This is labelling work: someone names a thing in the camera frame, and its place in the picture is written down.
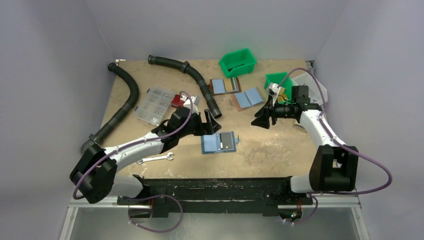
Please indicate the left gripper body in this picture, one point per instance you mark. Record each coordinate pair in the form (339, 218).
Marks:
(203, 122)

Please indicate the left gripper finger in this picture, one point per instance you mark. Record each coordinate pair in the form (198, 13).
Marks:
(209, 119)
(209, 128)

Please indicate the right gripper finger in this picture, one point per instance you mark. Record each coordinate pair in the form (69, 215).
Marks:
(262, 118)
(272, 113)

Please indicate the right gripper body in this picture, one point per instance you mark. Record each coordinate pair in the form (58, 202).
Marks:
(269, 112)

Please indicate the blue leather card holder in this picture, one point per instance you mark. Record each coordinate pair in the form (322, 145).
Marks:
(210, 144)

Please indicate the dark grey card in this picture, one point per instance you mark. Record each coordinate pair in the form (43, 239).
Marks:
(226, 141)

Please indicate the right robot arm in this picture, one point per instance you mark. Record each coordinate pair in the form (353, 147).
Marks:
(334, 167)

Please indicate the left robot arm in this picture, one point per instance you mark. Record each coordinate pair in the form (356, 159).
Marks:
(95, 175)

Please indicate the beige card holder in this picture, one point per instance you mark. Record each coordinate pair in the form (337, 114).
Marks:
(298, 125)

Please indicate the pink open card holder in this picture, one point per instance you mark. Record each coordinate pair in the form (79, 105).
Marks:
(247, 99)

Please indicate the red card case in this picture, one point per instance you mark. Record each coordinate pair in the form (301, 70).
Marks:
(178, 101)

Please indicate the brown open card holder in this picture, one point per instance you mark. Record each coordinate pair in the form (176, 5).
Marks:
(224, 86)

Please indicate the green bin right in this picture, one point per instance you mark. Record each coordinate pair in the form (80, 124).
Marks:
(285, 94)

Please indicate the green bin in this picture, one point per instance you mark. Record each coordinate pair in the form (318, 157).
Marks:
(285, 94)
(237, 63)

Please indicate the white translucent bin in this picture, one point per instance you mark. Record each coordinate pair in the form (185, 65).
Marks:
(317, 92)

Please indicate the silver open-end wrench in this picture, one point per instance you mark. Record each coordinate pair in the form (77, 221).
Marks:
(168, 156)

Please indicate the clear plastic screw box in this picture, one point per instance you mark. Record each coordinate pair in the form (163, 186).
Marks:
(153, 107)

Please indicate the green bin rear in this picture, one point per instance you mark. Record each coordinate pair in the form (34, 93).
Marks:
(237, 63)

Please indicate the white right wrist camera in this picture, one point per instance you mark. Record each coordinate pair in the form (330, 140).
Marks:
(274, 90)

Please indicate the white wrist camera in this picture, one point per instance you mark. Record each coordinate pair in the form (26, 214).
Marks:
(274, 90)
(187, 103)

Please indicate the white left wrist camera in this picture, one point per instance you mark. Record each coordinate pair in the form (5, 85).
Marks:
(187, 103)

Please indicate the black table front rail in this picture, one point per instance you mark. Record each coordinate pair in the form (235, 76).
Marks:
(267, 196)

